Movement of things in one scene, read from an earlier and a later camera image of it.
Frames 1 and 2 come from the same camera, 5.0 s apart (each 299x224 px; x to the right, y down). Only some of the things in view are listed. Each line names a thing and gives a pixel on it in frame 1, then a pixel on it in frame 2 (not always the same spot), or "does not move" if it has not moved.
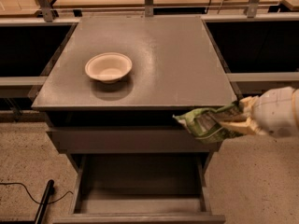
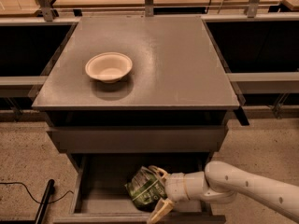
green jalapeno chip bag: (206, 124) → (145, 189)
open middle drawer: (140, 189) does not move
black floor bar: (49, 191) does not move
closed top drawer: (129, 140) does not move
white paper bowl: (108, 67) does not move
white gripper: (273, 112) → (175, 186)
